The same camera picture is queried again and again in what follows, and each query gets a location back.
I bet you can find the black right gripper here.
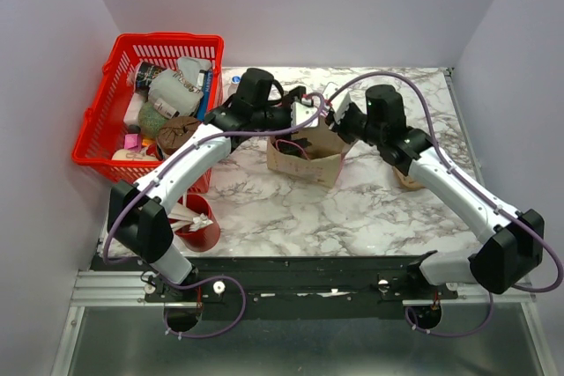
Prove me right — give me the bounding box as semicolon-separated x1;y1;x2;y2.
327;100;384;145

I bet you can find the pink and beige paper bag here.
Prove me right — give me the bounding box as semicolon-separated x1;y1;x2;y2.
266;100;352;188

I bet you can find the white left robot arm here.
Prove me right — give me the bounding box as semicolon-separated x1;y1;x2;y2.
107;68;323;301

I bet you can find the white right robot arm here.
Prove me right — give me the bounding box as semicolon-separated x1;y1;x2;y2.
327;85;544;299

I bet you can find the clear plastic water bottle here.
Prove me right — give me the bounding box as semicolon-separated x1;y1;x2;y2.
227;76;241;97

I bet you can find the brown cardboard cup carrier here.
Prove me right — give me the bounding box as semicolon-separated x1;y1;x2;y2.
392;167;425;191

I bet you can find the blue book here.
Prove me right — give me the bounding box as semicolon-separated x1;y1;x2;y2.
196;70;221;122

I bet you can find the grey cloth pouch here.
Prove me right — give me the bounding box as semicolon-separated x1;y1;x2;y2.
148;56;212;119

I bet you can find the brown round lidded box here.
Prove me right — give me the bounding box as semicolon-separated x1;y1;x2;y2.
156;116;201;159

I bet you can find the dark printed can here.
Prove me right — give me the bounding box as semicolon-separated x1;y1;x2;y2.
132;61;166;96

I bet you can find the pink small packet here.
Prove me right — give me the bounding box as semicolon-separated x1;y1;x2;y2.
123;134;143;151

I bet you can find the red cylindrical straw holder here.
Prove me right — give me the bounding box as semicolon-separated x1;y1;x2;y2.
174;193;220;253

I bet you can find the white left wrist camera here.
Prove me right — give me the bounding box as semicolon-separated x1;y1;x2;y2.
291;98;319;129

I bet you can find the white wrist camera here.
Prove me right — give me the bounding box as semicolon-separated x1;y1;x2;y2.
325;92;352;127
291;98;319;129

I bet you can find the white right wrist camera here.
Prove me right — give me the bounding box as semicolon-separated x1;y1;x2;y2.
325;92;352;127

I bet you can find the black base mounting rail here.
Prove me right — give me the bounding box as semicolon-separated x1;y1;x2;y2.
115;255;458;328

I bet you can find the aluminium frame rail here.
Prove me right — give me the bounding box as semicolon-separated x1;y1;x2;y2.
70;271;537;307

